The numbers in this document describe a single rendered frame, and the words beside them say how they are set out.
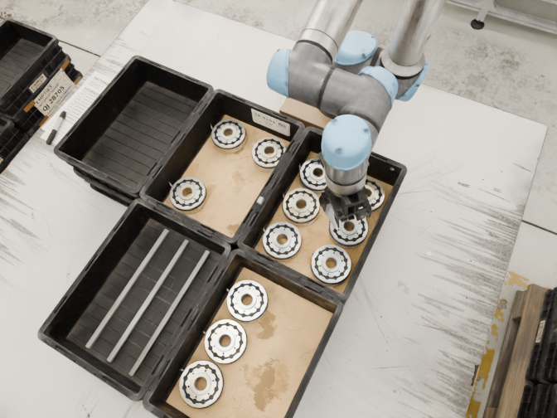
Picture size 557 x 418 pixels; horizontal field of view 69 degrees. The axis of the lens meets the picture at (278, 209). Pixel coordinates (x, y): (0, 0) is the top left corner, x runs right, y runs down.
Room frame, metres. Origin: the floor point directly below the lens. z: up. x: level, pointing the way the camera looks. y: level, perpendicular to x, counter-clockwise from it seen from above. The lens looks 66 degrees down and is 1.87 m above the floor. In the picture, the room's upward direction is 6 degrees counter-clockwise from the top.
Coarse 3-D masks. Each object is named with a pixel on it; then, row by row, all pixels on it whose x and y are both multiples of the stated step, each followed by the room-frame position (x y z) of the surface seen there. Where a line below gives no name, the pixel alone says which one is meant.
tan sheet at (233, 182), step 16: (256, 128) 0.74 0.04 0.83; (208, 144) 0.70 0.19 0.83; (288, 144) 0.67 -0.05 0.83; (208, 160) 0.64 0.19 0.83; (224, 160) 0.64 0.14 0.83; (240, 160) 0.63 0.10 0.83; (192, 176) 0.60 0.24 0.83; (208, 176) 0.59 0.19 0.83; (224, 176) 0.59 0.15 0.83; (240, 176) 0.58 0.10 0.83; (256, 176) 0.57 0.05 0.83; (208, 192) 0.54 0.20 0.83; (224, 192) 0.53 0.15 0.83; (240, 192) 0.53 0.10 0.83; (256, 192) 0.52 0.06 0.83; (208, 208) 0.49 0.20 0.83; (224, 208) 0.48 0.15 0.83; (240, 208) 0.48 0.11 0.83; (208, 224) 0.44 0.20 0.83; (224, 224) 0.43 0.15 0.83
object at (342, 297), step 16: (288, 160) 0.56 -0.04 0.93; (384, 160) 0.52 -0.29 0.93; (400, 176) 0.47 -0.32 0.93; (272, 192) 0.47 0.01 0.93; (384, 208) 0.39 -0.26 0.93; (240, 240) 0.35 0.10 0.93; (256, 256) 0.30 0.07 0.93; (288, 272) 0.25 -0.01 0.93; (320, 288) 0.21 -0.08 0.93; (352, 288) 0.20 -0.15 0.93
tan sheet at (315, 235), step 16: (320, 176) 0.55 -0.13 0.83; (368, 176) 0.53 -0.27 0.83; (320, 208) 0.45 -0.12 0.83; (272, 224) 0.42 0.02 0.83; (320, 224) 0.40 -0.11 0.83; (368, 224) 0.39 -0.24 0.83; (304, 240) 0.36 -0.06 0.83; (320, 240) 0.36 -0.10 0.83; (304, 256) 0.32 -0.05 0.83; (352, 256) 0.30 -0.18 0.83; (304, 272) 0.27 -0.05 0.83; (352, 272) 0.26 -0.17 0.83; (336, 288) 0.22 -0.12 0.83
